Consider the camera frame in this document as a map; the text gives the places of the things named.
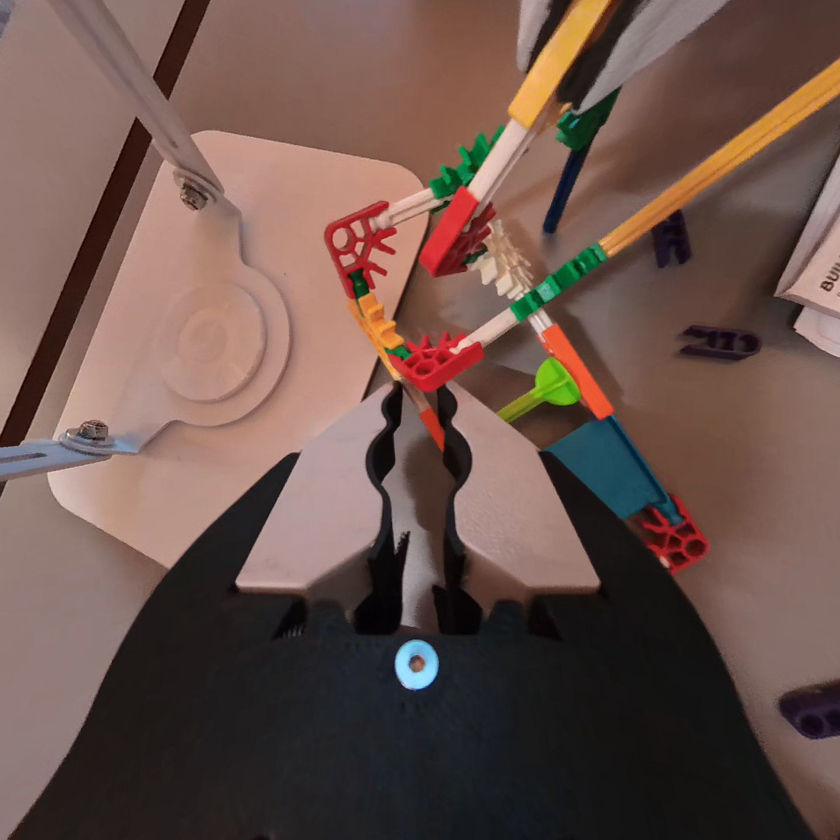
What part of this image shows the purple toy clip connector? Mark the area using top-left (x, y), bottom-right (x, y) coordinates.
top-left (651, 210), bottom-right (692, 269)
top-left (679, 325), bottom-right (762, 362)

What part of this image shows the colourful construction toy model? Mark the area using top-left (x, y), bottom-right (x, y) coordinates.
top-left (323, 0), bottom-right (840, 575)

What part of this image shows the white book stand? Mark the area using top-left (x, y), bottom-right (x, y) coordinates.
top-left (0, 0), bottom-right (431, 568)

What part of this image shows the illustrated toy leaflet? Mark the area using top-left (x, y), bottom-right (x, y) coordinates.
top-left (774, 174), bottom-right (840, 311)

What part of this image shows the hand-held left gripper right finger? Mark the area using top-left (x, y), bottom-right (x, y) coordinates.
top-left (432, 384), bottom-right (601, 635)

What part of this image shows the dark blue short toy rod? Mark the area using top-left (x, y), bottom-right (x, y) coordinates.
top-left (542, 144), bottom-right (592, 235)

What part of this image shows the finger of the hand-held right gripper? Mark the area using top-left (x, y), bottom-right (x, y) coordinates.
top-left (515, 0), bottom-right (580, 73)
top-left (576, 0), bottom-right (734, 112)

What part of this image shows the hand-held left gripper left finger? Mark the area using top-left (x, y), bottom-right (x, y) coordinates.
top-left (235, 382), bottom-right (404, 635)

